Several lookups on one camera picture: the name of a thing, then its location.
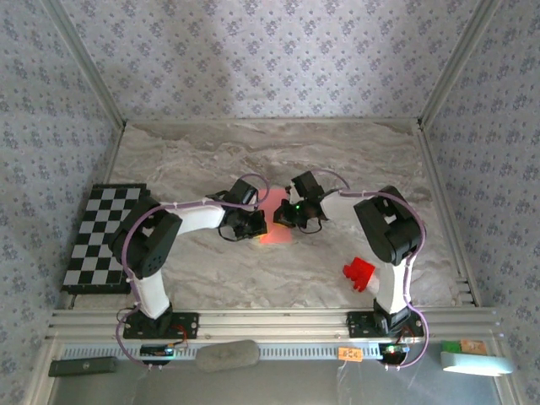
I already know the pink cloth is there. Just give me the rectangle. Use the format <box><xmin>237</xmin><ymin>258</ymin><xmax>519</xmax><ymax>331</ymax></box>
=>
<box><xmin>255</xmin><ymin>188</ymin><xmax>293</xmax><ymax>245</ymax></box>

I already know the red toy block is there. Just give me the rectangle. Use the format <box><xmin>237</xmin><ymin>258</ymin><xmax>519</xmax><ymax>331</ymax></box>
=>
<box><xmin>341</xmin><ymin>256</ymin><xmax>376</xmax><ymax>293</ymax></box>

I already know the thin aluminium edge strip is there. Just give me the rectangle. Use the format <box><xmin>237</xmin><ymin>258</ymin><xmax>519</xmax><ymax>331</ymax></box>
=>
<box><xmin>124</xmin><ymin>117</ymin><xmax>423</xmax><ymax>127</ymax></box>

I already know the grey foam pad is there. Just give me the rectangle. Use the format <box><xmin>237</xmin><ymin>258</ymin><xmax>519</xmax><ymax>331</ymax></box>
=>
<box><xmin>194</xmin><ymin>339</ymin><xmax>262</xmax><ymax>373</ymax></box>

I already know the orange paper tag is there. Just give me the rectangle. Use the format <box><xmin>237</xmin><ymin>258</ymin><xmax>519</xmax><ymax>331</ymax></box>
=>
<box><xmin>337</xmin><ymin>346</ymin><xmax>365</xmax><ymax>363</ymax></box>

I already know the black and white checkerboard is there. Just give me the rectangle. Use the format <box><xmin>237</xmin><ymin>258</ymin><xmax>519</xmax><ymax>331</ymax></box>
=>
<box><xmin>62</xmin><ymin>183</ymin><xmax>152</xmax><ymax>295</ymax></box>

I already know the black flat bar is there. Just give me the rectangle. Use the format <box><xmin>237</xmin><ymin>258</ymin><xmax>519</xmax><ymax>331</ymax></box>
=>
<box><xmin>47</xmin><ymin>356</ymin><xmax>119</xmax><ymax>378</ymax></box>

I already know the white oblong case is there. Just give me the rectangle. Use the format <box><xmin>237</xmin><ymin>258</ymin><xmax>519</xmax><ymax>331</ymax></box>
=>
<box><xmin>440</xmin><ymin>351</ymin><xmax>515</xmax><ymax>377</ymax></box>

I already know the wide aluminium base rail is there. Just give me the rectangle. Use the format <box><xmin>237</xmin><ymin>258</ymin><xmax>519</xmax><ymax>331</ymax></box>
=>
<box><xmin>46</xmin><ymin>309</ymin><xmax>501</xmax><ymax>342</ymax></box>

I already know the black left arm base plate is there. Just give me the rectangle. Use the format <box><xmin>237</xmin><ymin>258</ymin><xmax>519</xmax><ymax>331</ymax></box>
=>
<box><xmin>121</xmin><ymin>310</ymin><xmax>200</xmax><ymax>341</ymax></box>

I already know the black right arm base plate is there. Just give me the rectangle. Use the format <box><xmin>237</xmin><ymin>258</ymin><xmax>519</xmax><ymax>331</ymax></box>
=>
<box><xmin>345</xmin><ymin>310</ymin><xmax>425</xmax><ymax>338</ymax></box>

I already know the slotted grey cable duct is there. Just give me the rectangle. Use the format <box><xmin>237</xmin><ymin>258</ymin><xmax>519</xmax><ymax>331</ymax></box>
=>
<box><xmin>61</xmin><ymin>342</ymin><xmax>385</xmax><ymax>362</ymax></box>

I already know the aluminium side rail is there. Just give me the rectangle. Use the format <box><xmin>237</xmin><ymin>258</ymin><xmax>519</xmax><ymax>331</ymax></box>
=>
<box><xmin>100</xmin><ymin>121</ymin><xmax>127</xmax><ymax>186</ymax></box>
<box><xmin>415</xmin><ymin>121</ymin><xmax>482</xmax><ymax>308</ymax></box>

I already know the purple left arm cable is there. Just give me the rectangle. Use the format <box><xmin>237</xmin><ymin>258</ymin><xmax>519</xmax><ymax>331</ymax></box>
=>
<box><xmin>116</xmin><ymin>172</ymin><xmax>271</xmax><ymax>373</ymax></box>

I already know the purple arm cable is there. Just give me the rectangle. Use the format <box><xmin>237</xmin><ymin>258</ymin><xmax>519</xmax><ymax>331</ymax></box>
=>
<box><xmin>116</xmin><ymin>172</ymin><xmax>271</xmax><ymax>373</ymax></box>
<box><xmin>314</xmin><ymin>168</ymin><xmax>430</xmax><ymax>372</ymax></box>

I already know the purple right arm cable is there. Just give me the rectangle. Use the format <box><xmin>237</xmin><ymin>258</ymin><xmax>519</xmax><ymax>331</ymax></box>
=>
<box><xmin>314</xmin><ymin>168</ymin><xmax>430</xmax><ymax>372</ymax></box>

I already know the aluminium frame post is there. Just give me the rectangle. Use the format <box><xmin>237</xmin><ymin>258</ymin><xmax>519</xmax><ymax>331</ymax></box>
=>
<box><xmin>417</xmin><ymin>0</ymin><xmax>505</xmax><ymax>130</ymax></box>
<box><xmin>40</xmin><ymin>0</ymin><xmax>127</xmax><ymax>130</ymax></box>

